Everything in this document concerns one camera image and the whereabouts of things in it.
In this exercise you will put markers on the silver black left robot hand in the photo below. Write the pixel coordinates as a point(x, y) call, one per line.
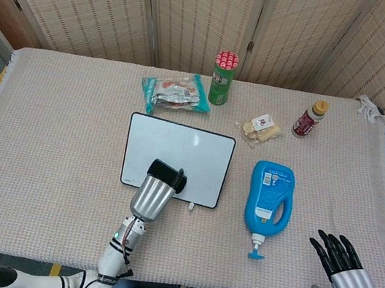
point(154, 196)

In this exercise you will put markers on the black whiteboard eraser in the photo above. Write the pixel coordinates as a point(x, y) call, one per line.
point(181, 184)

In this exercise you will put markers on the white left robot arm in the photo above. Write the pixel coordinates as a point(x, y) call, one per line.
point(114, 260)

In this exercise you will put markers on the small white eraser piece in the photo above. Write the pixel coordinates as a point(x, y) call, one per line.
point(190, 206)

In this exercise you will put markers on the teal silver snack packet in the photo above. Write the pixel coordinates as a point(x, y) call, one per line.
point(175, 93)

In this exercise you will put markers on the beige woven tablecloth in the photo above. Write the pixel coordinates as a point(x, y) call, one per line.
point(45, 163)

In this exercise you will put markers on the blue pump detergent bottle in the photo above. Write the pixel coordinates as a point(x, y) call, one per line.
point(270, 197)

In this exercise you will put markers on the small beige snack bag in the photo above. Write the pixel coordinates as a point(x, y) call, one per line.
point(259, 131)

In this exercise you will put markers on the green cylindrical snack can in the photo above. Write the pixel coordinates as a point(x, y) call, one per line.
point(222, 82)

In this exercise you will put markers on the brown label bottle yellow cap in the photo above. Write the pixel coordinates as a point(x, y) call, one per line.
point(307, 122)

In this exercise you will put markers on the brass screen hinge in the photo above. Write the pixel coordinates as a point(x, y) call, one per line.
point(250, 46)

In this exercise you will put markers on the woven bamboo folding screen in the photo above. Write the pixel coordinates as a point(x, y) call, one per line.
point(199, 16)

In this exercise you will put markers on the white board black frame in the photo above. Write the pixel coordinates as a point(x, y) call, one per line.
point(180, 149)

